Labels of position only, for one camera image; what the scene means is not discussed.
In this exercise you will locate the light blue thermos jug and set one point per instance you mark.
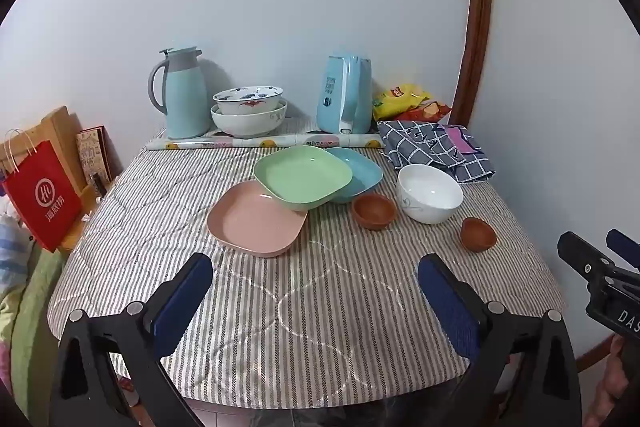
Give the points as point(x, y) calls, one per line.
point(185, 97)

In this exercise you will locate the fish patterned bowl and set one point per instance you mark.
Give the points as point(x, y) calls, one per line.
point(247, 99)

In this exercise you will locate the green square plate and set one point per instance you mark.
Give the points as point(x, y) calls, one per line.
point(305, 177)

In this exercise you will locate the blue square plate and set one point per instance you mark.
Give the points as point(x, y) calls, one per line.
point(362, 172)

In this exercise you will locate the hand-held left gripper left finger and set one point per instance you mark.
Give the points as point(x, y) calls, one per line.
point(182, 302)

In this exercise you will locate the red paper bag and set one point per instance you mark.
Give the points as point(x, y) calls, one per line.
point(47, 197)

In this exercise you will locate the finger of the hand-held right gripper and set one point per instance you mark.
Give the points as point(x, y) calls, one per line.
point(625, 247)
point(582, 254)

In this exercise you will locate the green blanket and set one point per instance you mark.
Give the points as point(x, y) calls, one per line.
point(35, 307)

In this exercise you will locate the grey striped quilt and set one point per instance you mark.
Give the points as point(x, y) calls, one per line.
point(310, 307)

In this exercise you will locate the brown patterned book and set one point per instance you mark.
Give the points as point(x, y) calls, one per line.
point(94, 154)

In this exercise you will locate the blue striped cloth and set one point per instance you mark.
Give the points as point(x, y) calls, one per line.
point(12, 242)

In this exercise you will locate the wooden board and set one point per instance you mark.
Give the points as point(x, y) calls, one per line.
point(62, 132)

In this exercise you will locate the light blue electric kettle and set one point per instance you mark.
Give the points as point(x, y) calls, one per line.
point(342, 97)

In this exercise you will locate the brown wooden door frame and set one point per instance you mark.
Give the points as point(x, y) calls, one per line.
point(477, 7)

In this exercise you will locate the rolled printed table mat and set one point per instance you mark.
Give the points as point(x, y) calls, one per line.
point(240, 142)

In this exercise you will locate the yellow chip bag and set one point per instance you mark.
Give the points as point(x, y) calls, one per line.
point(397, 102)

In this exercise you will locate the large white patterned bowl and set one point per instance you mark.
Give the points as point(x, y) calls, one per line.
point(250, 124)

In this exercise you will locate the white ceramic bowl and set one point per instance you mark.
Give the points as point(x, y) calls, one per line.
point(430, 194)

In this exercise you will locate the red chip bag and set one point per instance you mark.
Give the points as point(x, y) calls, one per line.
point(430, 111)

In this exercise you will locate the pink square plate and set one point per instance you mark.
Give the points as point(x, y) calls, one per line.
point(255, 222)

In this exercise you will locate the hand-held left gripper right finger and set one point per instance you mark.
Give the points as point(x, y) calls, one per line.
point(447, 302)

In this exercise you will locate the small brown bowl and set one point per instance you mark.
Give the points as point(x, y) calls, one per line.
point(372, 210)
point(478, 236)

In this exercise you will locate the grey checked cloth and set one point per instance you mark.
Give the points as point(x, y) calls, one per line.
point(430, 149)

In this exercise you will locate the person's right hand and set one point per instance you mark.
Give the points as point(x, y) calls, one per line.
point(622, 382)

